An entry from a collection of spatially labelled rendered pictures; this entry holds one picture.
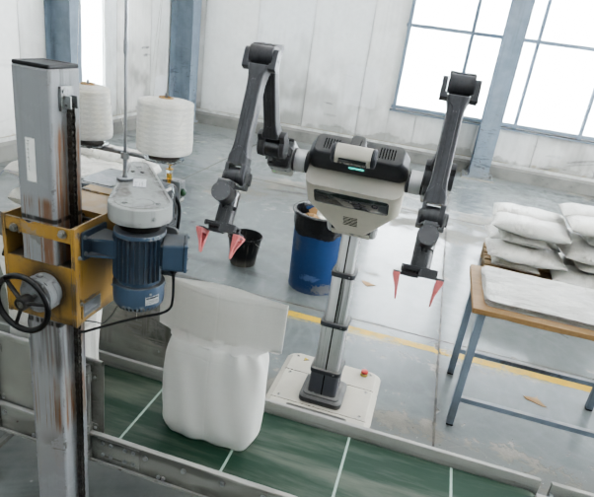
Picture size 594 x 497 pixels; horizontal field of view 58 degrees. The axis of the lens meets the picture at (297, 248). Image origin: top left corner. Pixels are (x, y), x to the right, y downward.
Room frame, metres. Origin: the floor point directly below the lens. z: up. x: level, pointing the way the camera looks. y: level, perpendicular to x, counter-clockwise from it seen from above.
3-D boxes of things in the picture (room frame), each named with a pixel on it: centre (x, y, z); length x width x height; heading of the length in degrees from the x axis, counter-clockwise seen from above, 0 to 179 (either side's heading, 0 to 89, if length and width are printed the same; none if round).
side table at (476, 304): (2.63, -1.45, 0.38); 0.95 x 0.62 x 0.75; 77
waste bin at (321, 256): (3.99, -0.17, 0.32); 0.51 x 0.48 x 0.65; 167
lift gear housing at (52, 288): (1.34, 0.71, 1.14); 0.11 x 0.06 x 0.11; 77
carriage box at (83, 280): (1.52, 0.69, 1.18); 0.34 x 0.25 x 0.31; 167
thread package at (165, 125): (1.59, 0.44, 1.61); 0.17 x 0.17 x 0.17
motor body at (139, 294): (1.44, 0.46, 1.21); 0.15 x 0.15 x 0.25
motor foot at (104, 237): (1.43, 0.55, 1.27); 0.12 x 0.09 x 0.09; 167
